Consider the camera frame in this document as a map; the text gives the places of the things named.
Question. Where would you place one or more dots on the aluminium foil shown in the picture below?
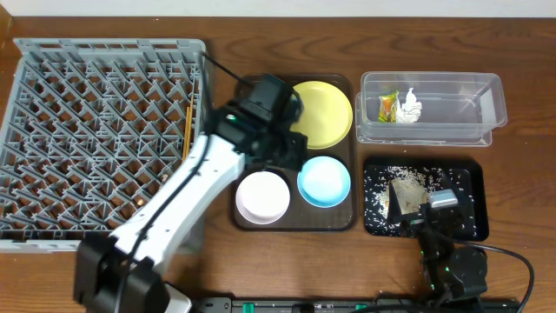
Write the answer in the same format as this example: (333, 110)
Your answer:
(410, 110)

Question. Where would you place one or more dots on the grey plastic dish rack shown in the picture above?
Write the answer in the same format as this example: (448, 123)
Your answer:
(92, 129)

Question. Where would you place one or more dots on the green snack wrapper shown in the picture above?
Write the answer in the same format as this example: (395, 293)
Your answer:
(388, 108)

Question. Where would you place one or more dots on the pink round bowl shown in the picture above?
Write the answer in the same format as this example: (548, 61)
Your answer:
(262, 197)

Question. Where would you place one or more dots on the clear plastic waste bin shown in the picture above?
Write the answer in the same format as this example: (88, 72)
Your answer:
(458, 108)

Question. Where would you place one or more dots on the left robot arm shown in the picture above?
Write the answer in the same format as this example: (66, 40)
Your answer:
(123, 272)

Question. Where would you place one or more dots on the wooden chopstick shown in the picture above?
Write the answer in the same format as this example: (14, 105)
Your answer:
(187, 130)
(191, 104)

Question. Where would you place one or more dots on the yellow round plate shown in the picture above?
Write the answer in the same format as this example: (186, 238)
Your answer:
(327, 114)

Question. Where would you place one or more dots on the dark brown serving tray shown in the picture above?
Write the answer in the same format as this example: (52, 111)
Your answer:
(301, 215)

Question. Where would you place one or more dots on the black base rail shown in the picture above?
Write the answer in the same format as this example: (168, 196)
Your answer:
(261, 305)

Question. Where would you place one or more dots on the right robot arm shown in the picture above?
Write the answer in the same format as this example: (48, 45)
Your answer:
(454, 273)

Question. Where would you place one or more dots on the black waste tray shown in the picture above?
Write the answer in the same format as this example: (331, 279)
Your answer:
(463, 173)

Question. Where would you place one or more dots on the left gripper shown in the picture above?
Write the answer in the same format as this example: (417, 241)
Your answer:
(286, 153)

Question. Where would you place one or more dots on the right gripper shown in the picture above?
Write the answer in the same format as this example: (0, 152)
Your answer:
(414, 219)

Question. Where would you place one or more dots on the light blue bowl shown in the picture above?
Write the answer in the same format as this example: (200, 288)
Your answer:
(324, 182)

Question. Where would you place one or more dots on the spilled rice waste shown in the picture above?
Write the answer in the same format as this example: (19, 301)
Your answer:
(394, 196)

